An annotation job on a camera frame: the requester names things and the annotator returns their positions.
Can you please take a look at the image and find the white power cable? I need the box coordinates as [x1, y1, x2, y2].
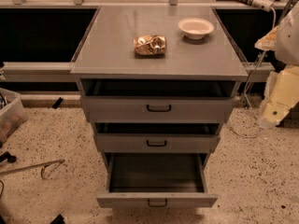
[228, 7, 278, 139]

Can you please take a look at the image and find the white paper bowl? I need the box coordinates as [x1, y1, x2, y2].
[178, 18, 214, 40]

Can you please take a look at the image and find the grey middle drawer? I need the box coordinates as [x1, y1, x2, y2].
[94, 123, 220, 153]

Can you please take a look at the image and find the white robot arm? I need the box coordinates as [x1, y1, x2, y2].
[255, 2, 299, 129]

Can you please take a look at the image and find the clear plastic storage bin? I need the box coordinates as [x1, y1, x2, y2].
[0, 88, 27, 145]

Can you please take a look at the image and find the grey top drawer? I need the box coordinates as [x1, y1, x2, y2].
[80, 78, 235, 123]

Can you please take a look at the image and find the crushed golden foil bag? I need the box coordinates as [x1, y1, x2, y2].
[134, 35, 166, 56]

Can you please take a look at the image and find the small black floor block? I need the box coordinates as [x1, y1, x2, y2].
[52, 97, 64, 109]

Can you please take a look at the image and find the grey metal drawer cabinet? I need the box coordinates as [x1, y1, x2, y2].
[70, 5, 249, 170]

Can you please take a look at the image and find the aluminium frame rail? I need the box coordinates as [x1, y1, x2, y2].
[0, 62, 75, 83]

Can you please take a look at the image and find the wooden stick on floor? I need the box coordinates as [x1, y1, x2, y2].
[0, 159, 64, 177]

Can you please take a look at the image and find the grey drawer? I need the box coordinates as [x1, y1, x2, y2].
[97, 153, 218, 208]
[80, 78, 235, 123]
[94, 123, 220, 153]

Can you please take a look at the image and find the grey bottom drawer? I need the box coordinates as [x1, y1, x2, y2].
[97, 153, 218, 208]

